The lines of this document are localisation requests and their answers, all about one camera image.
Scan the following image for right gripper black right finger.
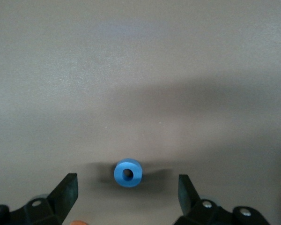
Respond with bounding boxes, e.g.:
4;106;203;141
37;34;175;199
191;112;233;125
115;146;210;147
174;174;235;225

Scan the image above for blue foam letter o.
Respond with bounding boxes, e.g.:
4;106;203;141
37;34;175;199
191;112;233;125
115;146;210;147
113;158;143;188

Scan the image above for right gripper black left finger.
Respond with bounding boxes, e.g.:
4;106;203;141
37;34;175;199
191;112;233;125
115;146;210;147
9;173;79;225

